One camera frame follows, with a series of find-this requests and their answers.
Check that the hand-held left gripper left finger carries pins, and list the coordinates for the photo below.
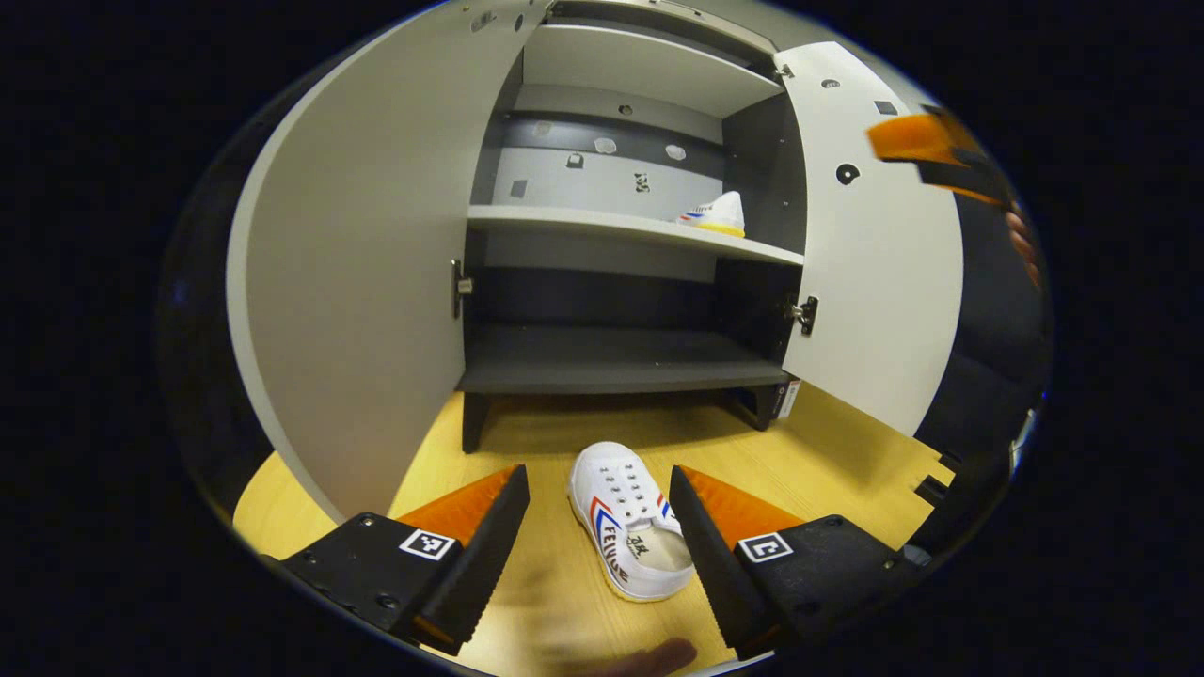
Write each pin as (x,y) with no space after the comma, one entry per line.
(480,564)

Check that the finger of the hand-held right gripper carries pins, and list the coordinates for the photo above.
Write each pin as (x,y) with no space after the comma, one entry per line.
(922,136)

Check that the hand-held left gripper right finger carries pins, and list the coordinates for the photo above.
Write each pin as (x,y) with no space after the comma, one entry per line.
(720,564)

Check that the white canvas shoe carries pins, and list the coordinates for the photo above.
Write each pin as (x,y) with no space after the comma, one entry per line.
(720,214)
(621,498)

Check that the black cat sticker cabinet door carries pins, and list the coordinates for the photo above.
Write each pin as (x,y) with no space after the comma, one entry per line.
(884,310)

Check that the grey shoe cabinet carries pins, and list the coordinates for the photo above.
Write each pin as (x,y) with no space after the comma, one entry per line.
(611,357)

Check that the camera sticker cabinet door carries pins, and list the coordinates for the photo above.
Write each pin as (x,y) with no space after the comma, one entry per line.
(376,282)

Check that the dark grey book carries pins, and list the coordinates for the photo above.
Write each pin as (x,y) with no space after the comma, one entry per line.
(779,400)

